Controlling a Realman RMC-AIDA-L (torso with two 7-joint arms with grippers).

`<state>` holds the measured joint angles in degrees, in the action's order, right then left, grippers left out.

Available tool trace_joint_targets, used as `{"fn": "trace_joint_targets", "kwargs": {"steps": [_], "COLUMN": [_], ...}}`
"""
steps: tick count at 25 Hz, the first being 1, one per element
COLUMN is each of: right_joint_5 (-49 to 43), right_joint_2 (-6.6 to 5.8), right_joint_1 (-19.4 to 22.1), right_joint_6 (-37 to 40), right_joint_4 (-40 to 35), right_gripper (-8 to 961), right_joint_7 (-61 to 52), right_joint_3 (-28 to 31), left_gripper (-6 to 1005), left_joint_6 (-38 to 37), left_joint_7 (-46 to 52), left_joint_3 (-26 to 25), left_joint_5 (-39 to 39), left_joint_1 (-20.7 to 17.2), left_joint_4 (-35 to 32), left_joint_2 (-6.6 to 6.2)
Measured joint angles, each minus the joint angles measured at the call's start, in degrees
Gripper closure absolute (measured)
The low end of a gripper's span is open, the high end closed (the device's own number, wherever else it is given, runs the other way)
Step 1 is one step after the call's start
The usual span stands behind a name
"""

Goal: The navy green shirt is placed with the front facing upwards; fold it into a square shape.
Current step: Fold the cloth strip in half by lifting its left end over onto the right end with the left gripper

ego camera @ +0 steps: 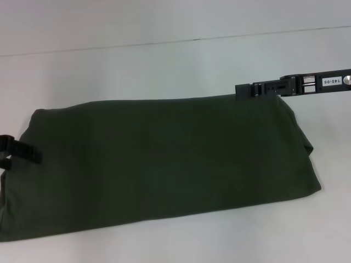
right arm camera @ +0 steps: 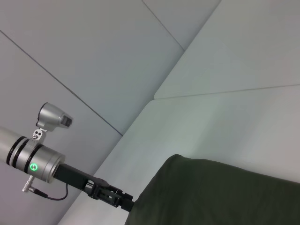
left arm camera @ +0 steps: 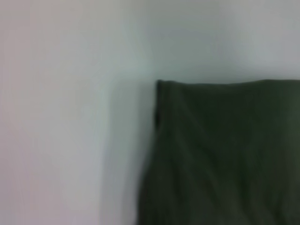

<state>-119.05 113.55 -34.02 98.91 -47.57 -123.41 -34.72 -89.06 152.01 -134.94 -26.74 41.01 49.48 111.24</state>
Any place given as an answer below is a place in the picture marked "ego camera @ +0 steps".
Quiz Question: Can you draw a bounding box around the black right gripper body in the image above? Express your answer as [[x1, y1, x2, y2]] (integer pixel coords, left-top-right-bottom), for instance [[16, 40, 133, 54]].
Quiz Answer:
[[279, 68, 351, 97]]

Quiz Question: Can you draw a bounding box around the dark green printed t-shirt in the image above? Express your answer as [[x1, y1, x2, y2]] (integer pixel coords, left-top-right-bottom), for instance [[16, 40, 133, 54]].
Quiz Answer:
[[0, 93, 322, 243]]

